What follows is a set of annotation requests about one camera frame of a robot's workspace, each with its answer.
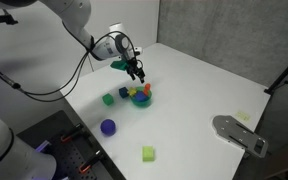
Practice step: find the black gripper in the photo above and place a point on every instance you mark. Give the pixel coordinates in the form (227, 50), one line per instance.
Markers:
(131, 65)

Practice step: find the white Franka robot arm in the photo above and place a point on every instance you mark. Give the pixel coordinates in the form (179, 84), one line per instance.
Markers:
(7, 153)

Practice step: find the dark navy cube block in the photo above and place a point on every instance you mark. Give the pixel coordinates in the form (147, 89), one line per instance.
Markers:
(123, 92)

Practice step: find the green bowl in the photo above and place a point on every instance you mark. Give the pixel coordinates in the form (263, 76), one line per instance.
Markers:
(142, 100)

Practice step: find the dark green cube block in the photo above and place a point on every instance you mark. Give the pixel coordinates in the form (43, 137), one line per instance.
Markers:
(107, 99)

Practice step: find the lime green block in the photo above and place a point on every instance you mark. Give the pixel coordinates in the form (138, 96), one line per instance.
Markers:
(148, 153)

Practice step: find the yellow star toy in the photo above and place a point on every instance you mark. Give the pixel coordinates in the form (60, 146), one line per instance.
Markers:
(132, 91)

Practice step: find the orange toy figure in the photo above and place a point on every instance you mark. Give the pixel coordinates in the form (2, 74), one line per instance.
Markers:
(147, 88)

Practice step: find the purple ball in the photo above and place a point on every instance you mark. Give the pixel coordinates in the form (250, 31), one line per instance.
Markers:
(107, 127)

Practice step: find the black orange clamp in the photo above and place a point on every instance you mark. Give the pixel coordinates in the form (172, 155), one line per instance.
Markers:
(72, 132)
(91, 161)

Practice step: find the black perforated base board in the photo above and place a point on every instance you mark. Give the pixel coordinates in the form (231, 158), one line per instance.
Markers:
(67, 153)

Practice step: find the yellow sticky note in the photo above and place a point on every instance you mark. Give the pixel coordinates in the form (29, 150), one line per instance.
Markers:
(243, 115)

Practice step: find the grey metal mounting plate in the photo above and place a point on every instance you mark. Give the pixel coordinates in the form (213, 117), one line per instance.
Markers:
(239, 134)

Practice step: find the black tripod stand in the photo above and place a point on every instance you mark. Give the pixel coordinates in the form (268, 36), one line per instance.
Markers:
(285, 73)

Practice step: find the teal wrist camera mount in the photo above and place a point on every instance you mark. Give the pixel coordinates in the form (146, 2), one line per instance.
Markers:
(118, 65)

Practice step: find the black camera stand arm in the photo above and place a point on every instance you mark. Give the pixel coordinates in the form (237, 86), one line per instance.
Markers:
(0, 20)

